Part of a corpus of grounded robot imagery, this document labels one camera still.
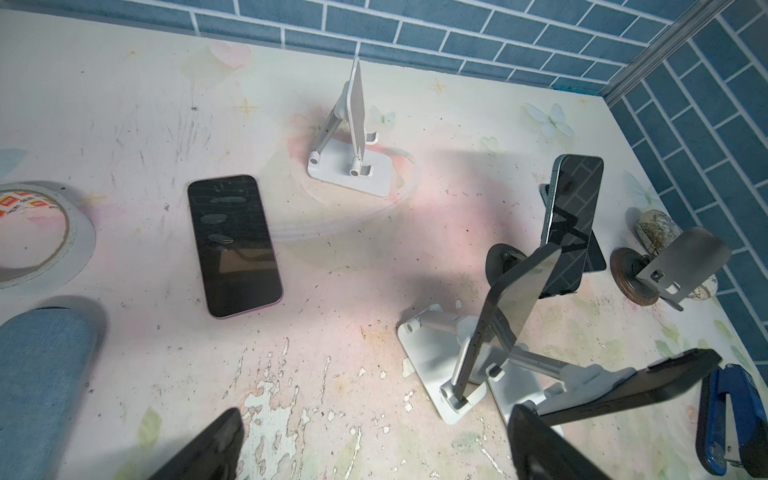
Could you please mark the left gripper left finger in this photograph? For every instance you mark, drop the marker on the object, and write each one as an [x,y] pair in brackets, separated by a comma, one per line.
[213,454]

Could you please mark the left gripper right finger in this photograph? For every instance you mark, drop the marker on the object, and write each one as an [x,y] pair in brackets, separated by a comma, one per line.
[538,452]

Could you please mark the black phone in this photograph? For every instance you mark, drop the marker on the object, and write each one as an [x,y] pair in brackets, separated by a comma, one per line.
[237,259]
[663,381]
[570,201]
[516,282]

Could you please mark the white phone stand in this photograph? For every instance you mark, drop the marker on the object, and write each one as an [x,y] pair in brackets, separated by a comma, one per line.
[433,340]
[549,386]
[338,152]

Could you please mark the blue stapler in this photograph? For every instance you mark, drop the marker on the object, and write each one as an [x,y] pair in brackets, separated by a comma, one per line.
[732,424]

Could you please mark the tape roll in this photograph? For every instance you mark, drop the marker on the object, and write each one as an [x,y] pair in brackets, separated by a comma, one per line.
[45,240]

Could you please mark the patterned shell stone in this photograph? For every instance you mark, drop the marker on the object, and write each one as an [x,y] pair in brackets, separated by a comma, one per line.
[656,230]

